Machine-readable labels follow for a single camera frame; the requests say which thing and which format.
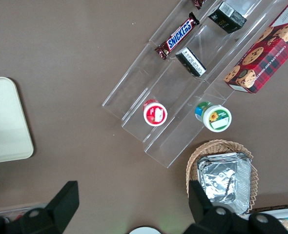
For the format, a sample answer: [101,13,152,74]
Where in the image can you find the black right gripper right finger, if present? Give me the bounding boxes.
[185,180,234,234]

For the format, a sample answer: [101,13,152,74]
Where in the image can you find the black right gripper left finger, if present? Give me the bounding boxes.
[18,180,80,234]

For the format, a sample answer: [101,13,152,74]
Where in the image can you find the silver foil tray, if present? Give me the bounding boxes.
[197,152,253,216]

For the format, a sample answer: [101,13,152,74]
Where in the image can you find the woven wicker basket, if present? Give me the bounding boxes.
[185,139,259,215]

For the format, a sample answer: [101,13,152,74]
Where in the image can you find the cream plastic tray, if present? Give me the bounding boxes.
[0,77,35,164]

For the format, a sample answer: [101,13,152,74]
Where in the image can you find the clear plastic container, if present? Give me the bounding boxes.
[0,202,48,224]

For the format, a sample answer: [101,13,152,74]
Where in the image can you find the white round object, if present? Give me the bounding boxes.
[129,226,162,234]

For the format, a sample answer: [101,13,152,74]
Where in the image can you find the white bin with snack packets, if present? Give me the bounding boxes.
[247,203,288,234]

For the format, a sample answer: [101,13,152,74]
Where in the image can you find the green sunflower lidded cup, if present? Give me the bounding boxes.
[194,100,233,133]

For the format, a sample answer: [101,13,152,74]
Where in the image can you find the red lidded yogurt cup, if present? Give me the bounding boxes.
[143,99,168,127]

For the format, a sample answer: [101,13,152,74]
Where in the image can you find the clear acrylic tiered shelf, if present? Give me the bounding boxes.
[102,0,288,169]

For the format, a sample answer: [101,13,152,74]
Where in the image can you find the black box with white label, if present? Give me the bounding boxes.
[175,47,207,78]

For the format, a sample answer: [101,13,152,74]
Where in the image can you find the red tartan cookie box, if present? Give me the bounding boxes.
[223,0,288,95]

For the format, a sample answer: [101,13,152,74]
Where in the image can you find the Snickers chocolate bar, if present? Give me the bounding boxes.
[154,11,200,61]

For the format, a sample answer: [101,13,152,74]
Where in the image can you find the black box with gold print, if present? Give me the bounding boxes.
[207,1,247,35]

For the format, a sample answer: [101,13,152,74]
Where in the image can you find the dark red wrapped candy bar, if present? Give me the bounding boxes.
[192,0,206,10]

